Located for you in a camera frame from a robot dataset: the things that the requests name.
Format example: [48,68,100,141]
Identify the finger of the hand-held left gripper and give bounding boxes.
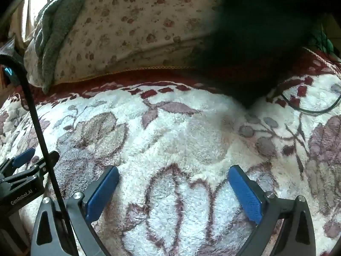
[0,147,36,178]
[14,151,60,186]

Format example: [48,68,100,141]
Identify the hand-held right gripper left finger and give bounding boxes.
[30,165,120,256]

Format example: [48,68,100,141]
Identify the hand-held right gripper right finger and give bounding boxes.
[228,164,317,256]

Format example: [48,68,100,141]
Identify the black pants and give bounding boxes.
[196,0,324,110]

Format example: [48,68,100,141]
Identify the white floral fluffy blanket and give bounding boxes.
[0,47,341,256]

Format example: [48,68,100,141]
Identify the grey-green knit towel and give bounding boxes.
[35,0,100,95]

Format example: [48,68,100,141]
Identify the floral beige pillow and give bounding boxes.
[23,0,232,86]

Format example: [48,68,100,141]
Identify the green cloth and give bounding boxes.
[310,23,335,56]

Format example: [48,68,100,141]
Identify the thick black braided cable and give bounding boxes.
[0,54,79,256]

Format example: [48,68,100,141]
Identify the thin black cable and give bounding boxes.
[277,81,341,115]

